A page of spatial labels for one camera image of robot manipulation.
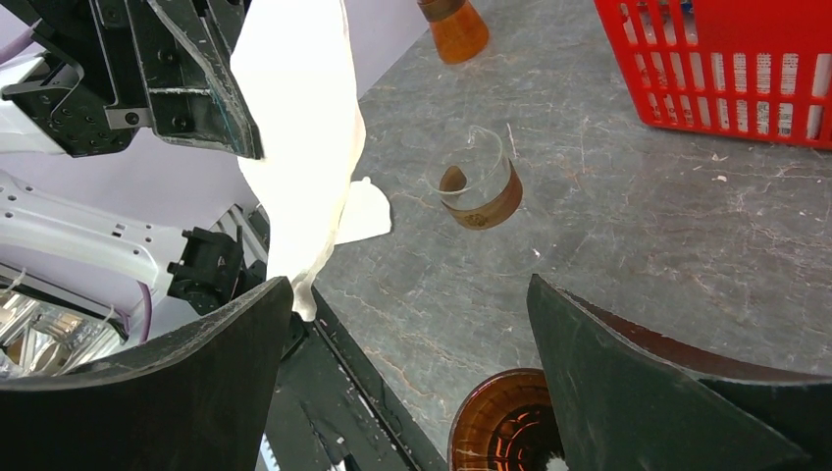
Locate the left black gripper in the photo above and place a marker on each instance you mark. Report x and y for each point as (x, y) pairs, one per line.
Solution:
(115, 67)

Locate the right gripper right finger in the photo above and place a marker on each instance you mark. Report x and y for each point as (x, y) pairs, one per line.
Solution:
(626, 397)

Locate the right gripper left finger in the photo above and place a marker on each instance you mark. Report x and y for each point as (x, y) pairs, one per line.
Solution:
(196, 398)

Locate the white paper coffee filter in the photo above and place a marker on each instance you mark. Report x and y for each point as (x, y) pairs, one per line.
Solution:
(294, 65)

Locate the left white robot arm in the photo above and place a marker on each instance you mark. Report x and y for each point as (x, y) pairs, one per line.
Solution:
(206, 269)

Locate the brown transparent dripper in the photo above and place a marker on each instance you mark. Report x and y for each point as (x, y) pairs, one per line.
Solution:
(507, 423)

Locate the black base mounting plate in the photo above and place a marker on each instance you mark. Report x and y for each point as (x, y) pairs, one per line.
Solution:
(332, 410)

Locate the small glass beaker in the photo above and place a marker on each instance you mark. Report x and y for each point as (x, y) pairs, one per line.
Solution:
(474, 178)

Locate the orange glass flask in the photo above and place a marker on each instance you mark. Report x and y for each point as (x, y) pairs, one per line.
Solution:
(458, 30)

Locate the red plastic basket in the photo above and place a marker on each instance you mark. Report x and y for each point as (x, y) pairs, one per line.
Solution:
(756, 70)

